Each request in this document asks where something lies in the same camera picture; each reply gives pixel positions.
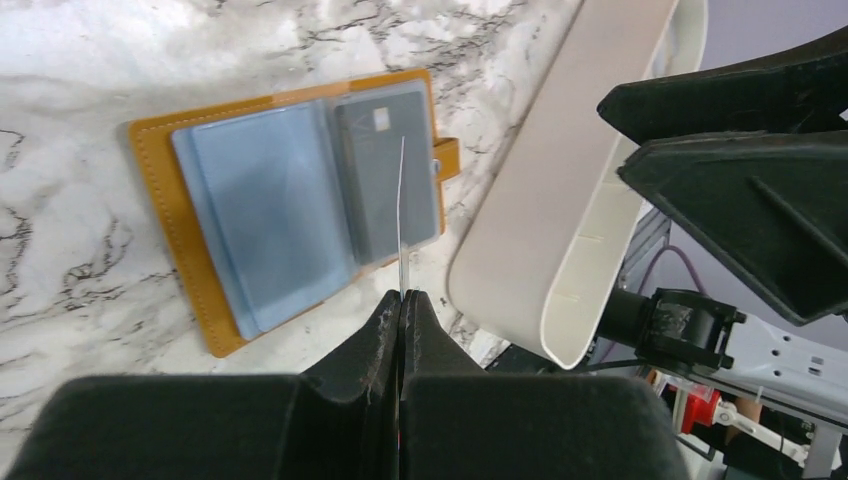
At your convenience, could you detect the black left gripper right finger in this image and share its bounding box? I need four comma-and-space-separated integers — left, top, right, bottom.
399, 291, 689, 479

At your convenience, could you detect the red clamp handle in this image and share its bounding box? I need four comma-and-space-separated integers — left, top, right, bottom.
680, 391, 721, 434

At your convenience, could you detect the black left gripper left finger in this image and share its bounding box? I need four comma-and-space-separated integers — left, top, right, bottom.
8, 291, 401, 479

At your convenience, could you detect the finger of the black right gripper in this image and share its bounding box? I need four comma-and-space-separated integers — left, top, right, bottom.
617, 131, 847, 326
597, 28, 847, 144

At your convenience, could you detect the white plastic tray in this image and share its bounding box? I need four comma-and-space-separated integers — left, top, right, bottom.
447, 1, 708, 370

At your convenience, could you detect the black credit card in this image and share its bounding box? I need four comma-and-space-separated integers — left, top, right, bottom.
396, 135, 408, 300
331, 82, 440, 265

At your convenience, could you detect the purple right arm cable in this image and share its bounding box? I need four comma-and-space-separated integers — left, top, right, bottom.
639, 245, 709, 296

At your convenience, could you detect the yellow leather card holder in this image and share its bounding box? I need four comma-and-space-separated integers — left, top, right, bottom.
128, 68, 436, 358

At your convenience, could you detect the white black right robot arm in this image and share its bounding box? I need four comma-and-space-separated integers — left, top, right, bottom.
597, 29, 847, 438

